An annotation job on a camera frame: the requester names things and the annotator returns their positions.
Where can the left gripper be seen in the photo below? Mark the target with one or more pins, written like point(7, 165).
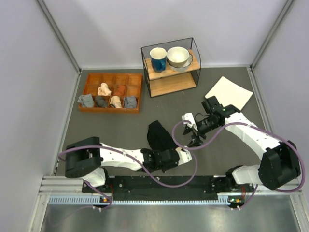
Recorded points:
point(172, 165)

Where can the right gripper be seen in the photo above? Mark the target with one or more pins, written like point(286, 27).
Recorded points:
point(196, 140)

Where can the black underwear cream waistband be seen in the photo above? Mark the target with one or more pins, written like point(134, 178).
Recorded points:
point(159, 138)

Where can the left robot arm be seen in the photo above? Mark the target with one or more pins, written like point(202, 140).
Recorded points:
point(89, 163)

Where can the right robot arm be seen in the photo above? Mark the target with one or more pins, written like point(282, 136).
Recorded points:
point(279, 163)

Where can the white square plate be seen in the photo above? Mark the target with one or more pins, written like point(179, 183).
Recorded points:
point(229, 93)

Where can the blue striped rolled cloth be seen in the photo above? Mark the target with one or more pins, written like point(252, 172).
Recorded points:
point(130, 102)

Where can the white scalloped dish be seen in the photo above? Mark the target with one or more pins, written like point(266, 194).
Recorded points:
point(183, 67)

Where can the cream rolled cloth lower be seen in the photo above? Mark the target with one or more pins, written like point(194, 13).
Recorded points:
point(116, 102)

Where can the cream rolled cloth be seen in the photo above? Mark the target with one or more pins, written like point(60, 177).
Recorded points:
point(116, 102)
point(103, 90)

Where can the orange rolled cloth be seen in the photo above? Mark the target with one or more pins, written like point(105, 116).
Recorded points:
point(120, 90)

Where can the wooden compartment organizer tray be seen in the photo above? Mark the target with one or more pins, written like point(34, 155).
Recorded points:
point(133, 82)

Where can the dark grey rolled cloth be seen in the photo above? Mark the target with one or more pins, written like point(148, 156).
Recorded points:
point(101, 102)

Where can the cream ceramic bowl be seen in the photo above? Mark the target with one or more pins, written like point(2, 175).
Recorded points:
point(177, 56)

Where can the cream rolled cloth upper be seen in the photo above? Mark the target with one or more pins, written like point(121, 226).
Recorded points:
point(103, 90)

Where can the blue ceramic mug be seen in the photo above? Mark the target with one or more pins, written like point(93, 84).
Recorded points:
point(158, 59)

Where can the grey striped rolled cloth left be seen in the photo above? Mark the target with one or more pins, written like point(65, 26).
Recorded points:
point(86, 100)

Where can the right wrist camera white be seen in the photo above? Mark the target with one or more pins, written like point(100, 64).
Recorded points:
point(189, 121)

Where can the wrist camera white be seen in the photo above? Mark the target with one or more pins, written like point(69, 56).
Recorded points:
point(184, 156)
point(189, 121)

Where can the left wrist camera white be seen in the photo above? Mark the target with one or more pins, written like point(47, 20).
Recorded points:
point(184, 156)

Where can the black wire wooden shelf rack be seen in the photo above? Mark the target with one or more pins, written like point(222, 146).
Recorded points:
point(169, 81)

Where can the aluminium frame rail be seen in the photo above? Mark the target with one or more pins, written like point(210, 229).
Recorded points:
point(53, 185)

